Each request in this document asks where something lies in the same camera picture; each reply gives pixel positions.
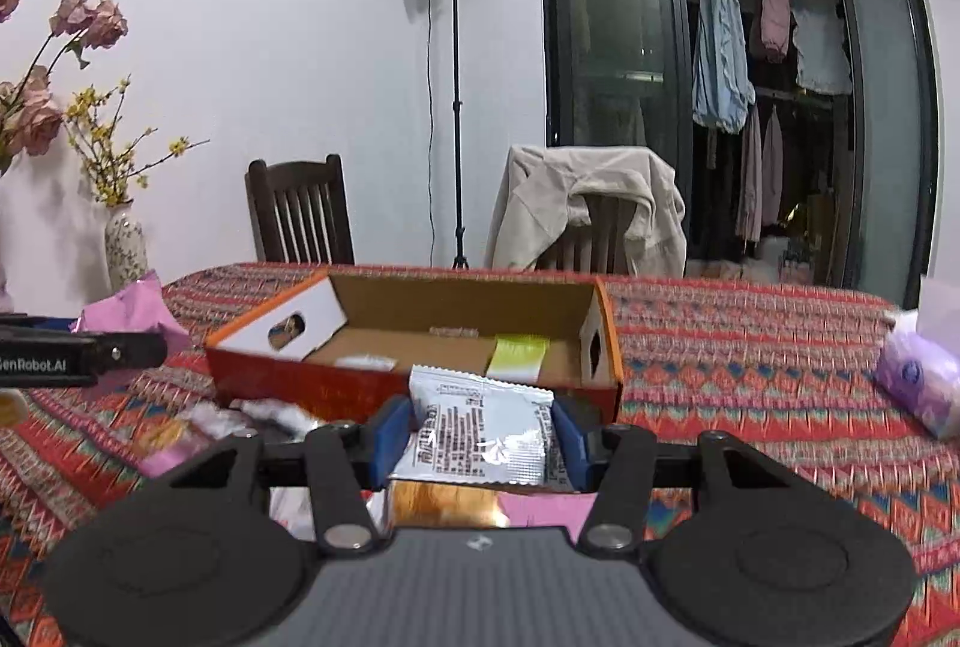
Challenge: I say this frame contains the orange cardboard box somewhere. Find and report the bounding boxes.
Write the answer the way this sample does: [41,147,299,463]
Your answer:
[204,267,625,427]

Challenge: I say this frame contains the hanging mauve clothes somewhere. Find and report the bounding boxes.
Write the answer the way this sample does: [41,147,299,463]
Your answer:
[734,103,785,243]

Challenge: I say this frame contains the wooden chair under jacket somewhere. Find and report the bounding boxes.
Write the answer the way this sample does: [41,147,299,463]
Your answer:
[538,194,640,275]

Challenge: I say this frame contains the hanging light blue shirt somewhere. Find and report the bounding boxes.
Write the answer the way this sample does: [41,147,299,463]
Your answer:
[691,0,758,133]

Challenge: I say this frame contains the black framed sliding glass door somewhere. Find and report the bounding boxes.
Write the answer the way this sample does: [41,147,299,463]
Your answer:
[535,0,943,312]

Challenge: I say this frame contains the orange and silver snack packet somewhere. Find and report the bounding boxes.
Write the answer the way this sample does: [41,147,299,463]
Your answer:
[384,478,505,531]

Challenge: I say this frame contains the pink artificial flowers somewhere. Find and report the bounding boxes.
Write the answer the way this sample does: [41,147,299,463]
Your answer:
[0,0,130,177]

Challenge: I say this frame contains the hanging pink garment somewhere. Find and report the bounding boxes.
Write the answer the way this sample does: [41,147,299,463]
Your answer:
[750,0,795,65]

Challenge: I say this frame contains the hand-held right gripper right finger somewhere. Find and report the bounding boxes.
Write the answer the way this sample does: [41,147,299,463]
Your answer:
[551,392,794,558]

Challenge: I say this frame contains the floral ceramic vase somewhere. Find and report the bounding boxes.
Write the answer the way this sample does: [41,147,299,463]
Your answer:
[104,201,149,293]

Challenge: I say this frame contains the crumpled silver snack packet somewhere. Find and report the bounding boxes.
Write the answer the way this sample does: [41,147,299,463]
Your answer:
[225,398,331,444]

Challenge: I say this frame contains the green snack packet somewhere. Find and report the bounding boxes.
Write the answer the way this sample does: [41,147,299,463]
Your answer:
[485,333,548,385]

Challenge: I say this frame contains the studio light on stand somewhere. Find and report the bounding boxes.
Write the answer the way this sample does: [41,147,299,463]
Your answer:
[416,0,474,271]

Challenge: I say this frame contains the light pink snack packet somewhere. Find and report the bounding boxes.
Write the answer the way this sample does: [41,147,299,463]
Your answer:
[139,418,226,477]

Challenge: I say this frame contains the purple tissue pack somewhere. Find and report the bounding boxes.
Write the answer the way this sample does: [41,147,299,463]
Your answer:
[873,309,960,443]

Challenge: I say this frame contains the hanging white garment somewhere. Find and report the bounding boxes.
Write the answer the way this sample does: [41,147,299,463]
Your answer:
[793,2,855,95]

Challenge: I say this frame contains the black light cable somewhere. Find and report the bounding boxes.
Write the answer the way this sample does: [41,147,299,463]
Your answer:
[423,0,437,266]

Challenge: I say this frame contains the beige jacket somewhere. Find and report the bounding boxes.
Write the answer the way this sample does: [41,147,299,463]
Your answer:
[485,144,688,278]

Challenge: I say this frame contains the dark wooden chair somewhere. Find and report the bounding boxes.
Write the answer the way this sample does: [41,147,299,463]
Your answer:
[244,154,356,266]

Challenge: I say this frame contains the pink plastic bag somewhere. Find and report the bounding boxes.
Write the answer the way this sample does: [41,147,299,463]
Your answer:
[73,269,193,357]

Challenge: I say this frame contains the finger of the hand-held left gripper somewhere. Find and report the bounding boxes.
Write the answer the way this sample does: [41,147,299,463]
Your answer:
[94,330,170,373]

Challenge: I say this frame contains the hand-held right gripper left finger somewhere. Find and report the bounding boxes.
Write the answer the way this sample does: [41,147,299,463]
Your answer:
[169,394,415,556]

